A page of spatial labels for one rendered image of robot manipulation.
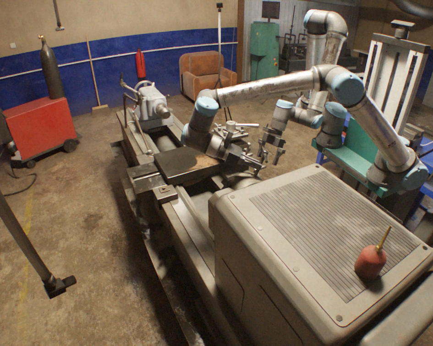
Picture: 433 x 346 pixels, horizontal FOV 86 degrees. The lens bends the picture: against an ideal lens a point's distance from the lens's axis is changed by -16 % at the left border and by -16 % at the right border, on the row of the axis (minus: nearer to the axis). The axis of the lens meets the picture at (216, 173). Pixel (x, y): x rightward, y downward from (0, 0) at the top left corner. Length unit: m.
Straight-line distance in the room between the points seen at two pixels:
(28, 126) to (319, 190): 3.70
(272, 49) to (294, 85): 4.50
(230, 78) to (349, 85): 4.51
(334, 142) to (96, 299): 2.09
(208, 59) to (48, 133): 3.24
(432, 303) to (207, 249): 0.96
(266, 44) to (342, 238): 5.19
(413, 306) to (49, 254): 2.66
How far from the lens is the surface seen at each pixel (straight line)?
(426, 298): 0.87
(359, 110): 1.17
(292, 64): 5.83
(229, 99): 1.18
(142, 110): 2.30
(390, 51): 1.82
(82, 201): 3.23
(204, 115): 1.06
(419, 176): 1.48
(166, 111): 2.09
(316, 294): 0.68
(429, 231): 2.99
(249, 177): 1.16
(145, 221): 2.16
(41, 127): 4.12
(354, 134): 1.92
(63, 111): 4.15
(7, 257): 3.03
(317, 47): 1.73
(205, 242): 1.39
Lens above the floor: 1.89
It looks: 35 degrees down
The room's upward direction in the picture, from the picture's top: straight up
